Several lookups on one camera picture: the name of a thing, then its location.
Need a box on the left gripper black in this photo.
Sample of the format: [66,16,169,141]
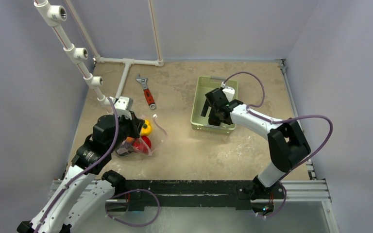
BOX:
[108,110,145,151]

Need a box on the green perforated basket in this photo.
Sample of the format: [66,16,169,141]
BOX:
[190,76,236,135]

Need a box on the orange green mango toy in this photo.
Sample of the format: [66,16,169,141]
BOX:
[125,137,135,144]

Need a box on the red tomato toy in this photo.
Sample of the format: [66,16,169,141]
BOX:
[132,136,152,154]

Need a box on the yellow lemon toy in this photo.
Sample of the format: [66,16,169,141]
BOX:
[140,120,153,136]

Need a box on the clear zip top bag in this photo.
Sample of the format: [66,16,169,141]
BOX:
[115,114,168,157]

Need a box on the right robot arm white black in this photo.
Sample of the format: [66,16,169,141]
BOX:
[201,88,311,198]

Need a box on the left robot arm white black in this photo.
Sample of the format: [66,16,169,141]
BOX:
[17,112,145,233]

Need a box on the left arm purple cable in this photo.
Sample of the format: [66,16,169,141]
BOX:
[32,97,160,233]

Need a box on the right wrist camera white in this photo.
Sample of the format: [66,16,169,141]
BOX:
[220,83,236,102]

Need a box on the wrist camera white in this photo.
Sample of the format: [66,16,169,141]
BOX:
[220,83,236,102]
[110,96,133,120]

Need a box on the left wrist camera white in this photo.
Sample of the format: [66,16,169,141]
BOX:
[110,96,133,120]

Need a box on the red handled adjustable wrench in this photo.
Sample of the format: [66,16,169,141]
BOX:
[136,74,156,110]

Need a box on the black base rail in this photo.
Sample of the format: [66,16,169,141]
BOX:
[114,180,286,214]

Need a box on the aluminium frame rail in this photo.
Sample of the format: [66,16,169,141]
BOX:
[276,59,340,233]

